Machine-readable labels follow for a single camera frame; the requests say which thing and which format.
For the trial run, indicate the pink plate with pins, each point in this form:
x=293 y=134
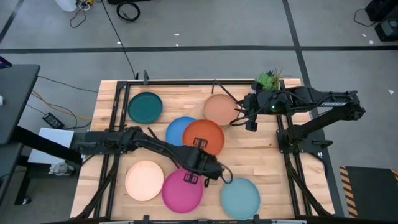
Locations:
x=180 y=197

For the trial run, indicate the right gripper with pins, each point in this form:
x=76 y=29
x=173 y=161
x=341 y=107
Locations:
x=256 y=104

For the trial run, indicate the black power adapter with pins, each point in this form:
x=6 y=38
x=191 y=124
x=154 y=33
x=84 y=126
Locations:
x=53 y=120

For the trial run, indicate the light blue plate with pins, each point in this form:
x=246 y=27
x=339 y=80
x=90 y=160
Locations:
x=240 y=198

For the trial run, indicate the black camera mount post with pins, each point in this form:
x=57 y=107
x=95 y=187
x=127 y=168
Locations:
x=145 y=76

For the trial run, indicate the dark green plate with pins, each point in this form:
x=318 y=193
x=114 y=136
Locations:
x=145 y=108

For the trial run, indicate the terracotta plate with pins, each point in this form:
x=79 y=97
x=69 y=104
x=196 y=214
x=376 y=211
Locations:
x=220 y=109

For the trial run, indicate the black equipment case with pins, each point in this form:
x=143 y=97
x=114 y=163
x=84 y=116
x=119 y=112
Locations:
x=382 y=9

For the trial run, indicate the white box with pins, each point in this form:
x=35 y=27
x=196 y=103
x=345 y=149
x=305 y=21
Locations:
x=49 y=137

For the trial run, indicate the white plastic bag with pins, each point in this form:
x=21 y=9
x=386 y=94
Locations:
x=60 y=168

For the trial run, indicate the white container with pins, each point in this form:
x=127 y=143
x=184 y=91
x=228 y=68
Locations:
x=66 y=4

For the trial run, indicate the black desk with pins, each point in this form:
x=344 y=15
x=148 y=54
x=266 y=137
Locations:
x=15 y=99

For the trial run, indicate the green plant in white pot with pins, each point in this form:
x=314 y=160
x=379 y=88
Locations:
x=265 y=80

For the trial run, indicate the black equipment box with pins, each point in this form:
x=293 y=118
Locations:
x=388 y=31

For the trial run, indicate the cream plate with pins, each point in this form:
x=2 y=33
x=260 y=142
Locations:
x=144 y=180

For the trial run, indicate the orange plate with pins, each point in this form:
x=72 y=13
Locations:
x=213 y=133

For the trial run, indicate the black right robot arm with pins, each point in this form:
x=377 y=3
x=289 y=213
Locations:
x=326 y=102

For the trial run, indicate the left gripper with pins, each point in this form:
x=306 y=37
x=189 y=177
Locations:
x=208 y=166

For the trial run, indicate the blue device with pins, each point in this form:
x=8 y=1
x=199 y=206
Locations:
x=3 y=63

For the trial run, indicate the black metal table frame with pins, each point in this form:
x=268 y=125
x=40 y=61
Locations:
x=155 y=82

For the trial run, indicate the black mat with hazard stripes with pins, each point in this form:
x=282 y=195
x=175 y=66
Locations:
x=373 y=189

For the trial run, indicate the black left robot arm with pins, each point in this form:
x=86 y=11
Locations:
x=155 y=146

